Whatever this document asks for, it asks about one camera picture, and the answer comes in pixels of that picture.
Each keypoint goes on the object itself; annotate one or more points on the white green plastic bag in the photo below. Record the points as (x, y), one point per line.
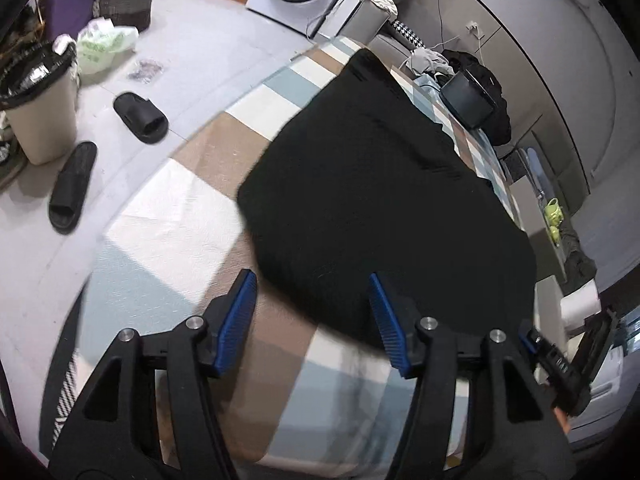
(102, 45)

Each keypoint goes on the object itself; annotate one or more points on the grey side table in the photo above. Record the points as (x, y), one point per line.
(532, 210)

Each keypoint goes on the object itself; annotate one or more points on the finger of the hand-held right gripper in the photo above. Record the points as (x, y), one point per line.
(597, 345)
(560, 370)

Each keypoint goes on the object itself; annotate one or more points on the grey sofa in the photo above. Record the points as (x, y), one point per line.
(367, 25)

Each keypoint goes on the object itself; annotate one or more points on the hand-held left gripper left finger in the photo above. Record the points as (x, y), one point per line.
(235, 320)

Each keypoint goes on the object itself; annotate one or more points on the black slipper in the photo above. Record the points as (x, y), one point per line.
(72, 190)
(140, 117)

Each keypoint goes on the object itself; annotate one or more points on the white wall socket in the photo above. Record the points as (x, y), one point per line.
(472, 27)

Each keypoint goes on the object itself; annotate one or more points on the person's right hand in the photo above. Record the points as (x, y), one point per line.
(563, 420)

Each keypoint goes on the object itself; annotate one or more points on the black jacket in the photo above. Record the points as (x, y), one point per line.
(497, 110)

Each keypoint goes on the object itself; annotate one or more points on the paper towel roll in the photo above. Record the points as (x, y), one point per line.
(577, 305)

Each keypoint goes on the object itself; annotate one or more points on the grey cloth pile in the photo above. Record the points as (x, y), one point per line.
(427, 62)

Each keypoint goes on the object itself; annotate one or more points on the light blue cloth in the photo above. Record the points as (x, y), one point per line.
(425, 82)

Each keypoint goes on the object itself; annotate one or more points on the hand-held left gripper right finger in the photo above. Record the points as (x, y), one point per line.
(387, 330)

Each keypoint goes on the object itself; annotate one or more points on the dark green clothing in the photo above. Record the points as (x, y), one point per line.
(577, 255)

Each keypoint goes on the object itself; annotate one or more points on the black knit shirt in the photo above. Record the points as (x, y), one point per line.
(380, 185)

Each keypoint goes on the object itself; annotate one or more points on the printed paper leaflet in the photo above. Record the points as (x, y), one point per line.
(146, 70)

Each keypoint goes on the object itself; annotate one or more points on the blue pillow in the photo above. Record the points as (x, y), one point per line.
(535, 170)

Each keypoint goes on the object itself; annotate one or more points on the beige trash bin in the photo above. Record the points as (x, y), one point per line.
(42, 115)

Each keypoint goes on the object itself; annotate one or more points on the checkered blanket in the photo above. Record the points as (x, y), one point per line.
(200, 200)

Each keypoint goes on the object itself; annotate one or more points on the white cloth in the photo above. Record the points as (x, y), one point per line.
(381, 2)

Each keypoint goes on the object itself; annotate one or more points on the houndstooth cushion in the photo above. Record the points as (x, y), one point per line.
(406, 35)

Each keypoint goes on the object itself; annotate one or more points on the striped floor mat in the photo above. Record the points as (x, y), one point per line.
(65, 400)

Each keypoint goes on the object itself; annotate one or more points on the dark cooking pot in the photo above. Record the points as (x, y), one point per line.
(467, 97)

